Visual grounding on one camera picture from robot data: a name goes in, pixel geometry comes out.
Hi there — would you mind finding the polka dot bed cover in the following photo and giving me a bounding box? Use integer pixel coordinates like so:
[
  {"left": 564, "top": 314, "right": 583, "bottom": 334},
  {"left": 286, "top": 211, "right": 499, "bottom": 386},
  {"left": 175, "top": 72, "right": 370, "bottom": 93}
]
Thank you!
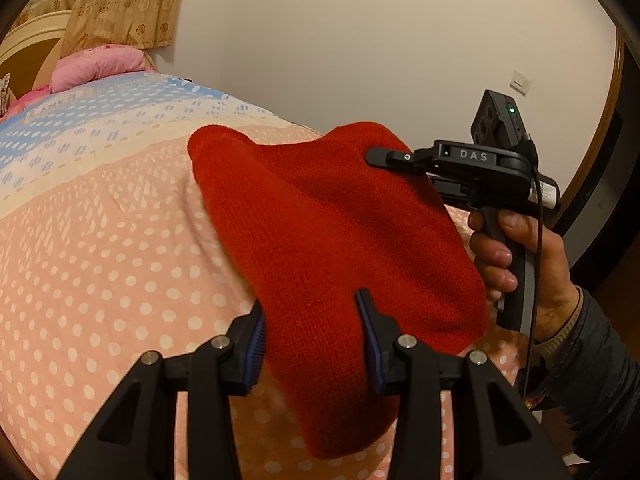
[{"left": 0, "top": 70, "right": 542, "bottom": 480}]

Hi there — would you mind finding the person's right hand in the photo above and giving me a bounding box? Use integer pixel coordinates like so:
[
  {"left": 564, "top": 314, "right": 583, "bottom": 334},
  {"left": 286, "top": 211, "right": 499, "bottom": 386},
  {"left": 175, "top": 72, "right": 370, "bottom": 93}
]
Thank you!
[{"left": 467, "top": 206, "right": 584, "bottom": 346}]

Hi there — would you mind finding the brown wooden door frame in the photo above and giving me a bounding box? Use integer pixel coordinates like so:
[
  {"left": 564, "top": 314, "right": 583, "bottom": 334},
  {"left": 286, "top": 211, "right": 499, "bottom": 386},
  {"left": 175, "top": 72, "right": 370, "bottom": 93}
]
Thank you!
[{"left": 546, "top": 24, "right": 627, "bottom": 229}]

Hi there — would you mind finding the dark jacket sleeve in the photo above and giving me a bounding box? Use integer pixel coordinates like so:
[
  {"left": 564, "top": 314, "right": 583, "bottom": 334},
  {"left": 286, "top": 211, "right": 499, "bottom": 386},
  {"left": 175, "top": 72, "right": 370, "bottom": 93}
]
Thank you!
[{"left": 527, "top": 292, "right": 639, "bottom": 479}]

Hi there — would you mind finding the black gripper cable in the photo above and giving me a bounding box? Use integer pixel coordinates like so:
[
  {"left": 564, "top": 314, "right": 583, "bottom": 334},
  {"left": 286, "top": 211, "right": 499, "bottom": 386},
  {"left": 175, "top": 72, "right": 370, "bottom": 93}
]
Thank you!
[{"left": 514, "top": 134, "right": 549, "bottom": 401}]

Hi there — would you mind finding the white wall switch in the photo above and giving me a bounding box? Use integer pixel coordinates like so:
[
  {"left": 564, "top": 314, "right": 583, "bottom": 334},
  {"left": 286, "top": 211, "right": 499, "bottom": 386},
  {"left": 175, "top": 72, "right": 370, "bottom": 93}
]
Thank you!
[{"left": 510, "top": 70, "right": 532, "bottom": 96}]

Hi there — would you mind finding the striped pillow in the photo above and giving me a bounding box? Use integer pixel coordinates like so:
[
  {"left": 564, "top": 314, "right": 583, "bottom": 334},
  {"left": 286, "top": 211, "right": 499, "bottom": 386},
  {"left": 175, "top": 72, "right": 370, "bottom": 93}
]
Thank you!
[{"left": 0, "top": 74, "right": 11, "bottom": 116}]

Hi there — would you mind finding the cream wooden headboard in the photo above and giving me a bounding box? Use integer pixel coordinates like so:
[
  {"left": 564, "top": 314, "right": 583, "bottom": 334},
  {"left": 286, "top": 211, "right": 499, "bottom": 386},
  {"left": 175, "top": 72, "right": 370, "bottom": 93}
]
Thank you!
[{"left": 1, "top": 10, "right": 155, "bottom": 105}]

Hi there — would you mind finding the beige window curtain right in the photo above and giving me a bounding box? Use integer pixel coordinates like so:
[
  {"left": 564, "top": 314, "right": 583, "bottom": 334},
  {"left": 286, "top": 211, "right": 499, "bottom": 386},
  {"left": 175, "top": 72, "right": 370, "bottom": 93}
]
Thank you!
[{"left": 11, "top": 0, "right": 181, "bottom": 56}]

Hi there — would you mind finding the pink pillow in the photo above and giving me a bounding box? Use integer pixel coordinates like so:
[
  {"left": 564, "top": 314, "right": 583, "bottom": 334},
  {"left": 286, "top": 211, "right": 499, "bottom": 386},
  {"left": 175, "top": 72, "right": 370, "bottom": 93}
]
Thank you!
[{"left": 49, "top": 44, "right": 151, "bottom": 93}]

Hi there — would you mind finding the red knitted sweater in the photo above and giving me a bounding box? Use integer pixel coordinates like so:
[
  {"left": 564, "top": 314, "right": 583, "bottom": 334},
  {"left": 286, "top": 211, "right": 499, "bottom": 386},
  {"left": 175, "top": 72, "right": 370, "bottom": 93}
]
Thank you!
[{"left": 188, "top": 122, "right": 487, "bottom": 460}]

